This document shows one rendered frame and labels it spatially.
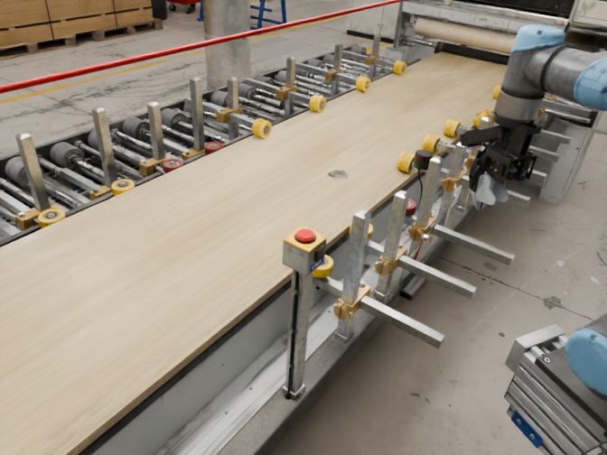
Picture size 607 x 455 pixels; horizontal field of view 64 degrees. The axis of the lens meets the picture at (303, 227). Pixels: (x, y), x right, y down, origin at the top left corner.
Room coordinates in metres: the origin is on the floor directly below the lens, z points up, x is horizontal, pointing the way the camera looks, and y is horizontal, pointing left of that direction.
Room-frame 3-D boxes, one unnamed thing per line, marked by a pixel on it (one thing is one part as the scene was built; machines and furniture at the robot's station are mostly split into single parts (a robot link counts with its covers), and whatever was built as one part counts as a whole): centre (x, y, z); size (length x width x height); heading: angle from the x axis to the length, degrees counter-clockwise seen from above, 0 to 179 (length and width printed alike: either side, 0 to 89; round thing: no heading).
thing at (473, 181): (0.88, -0.35, 1.40); 0.05 x 0.02 x 0.09; 118
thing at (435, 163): (1.49, -0.43, 0.90); 0.03 x 0.03 x 0.48; 56
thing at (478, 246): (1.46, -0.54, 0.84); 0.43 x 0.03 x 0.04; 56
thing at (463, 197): (1.90, -0.70, 0.90); 0.03 x 0.03 x 0.48; 56
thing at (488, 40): (3.75, -1.28, 1.05); 1.43 x 0.12 x 0.12; 56
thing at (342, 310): (1.09, -0.16, 0.84); 0.13 x 0.06 x 0.05; 146
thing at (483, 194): (0.86, -0.36, 1.35); 0.06 x 0.03 x 0.09; 28
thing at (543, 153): (2.13, -0.89, 0.95); 0.50 x 0.04 x 0.04; 56
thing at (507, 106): (0.88, -0.38, 1.54); 0.08 x 0.08 x 0.05
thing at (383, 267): (1.30, -0.30, 0.84); 0.13 x 0.06 x 0.05; 146
